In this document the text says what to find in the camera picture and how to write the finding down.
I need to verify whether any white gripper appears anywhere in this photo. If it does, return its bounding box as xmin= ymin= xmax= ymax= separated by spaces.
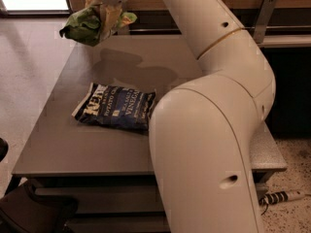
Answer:
xmin=85 ymin=0 xmax=127 ymax=41

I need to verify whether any green rice chip bag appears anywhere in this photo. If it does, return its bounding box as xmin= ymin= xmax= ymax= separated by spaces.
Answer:
xmin=59 ymin=5 xmax=137 ymax=47

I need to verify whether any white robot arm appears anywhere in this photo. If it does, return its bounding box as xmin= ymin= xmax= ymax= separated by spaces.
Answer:
xmin=149 ymin=0 xmax=275 ymax=233

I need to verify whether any blue kettle potato chip bag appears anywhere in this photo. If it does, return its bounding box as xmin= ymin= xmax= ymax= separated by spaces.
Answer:
xmin=72 ymin=83 xmax=156 ymax=130

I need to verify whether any black round object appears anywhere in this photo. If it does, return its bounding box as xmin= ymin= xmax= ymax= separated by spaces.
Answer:
xmin=0 ymin=138 xmax=9 ymax=162

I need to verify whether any upper grey drawer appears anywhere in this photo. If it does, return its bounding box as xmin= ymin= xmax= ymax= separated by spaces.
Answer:
xmin=34 ymin=182 xmax=269 ymax=215

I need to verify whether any grey drawer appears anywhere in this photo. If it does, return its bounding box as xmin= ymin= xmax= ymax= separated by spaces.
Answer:
xmin=67 ymin=214 xmax=170 ymax=233
xmin=34 ymin=182 xmax=269 ymax=215

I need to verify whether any lower grey drawer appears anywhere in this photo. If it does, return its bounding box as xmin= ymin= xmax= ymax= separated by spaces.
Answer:
xmin=67 ymin=214 xmax=170 ymax=233

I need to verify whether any dark chair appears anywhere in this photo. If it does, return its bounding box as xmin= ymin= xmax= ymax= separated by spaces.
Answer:
xmin=0 ymin=182 xmax=78 ymax=233

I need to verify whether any white power strip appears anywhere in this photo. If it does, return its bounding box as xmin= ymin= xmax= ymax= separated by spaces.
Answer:
xmin=259 ymin=190 xmax=305 ymax=206

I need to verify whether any metal rail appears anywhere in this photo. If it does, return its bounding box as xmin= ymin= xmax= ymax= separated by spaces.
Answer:
xmin=129 ymin=25 xmax=311 ymax=35

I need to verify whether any right metal bracket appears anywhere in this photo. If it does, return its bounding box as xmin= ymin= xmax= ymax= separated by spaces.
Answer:
xmin=253 ymin=0 xmax=278 ymax=44

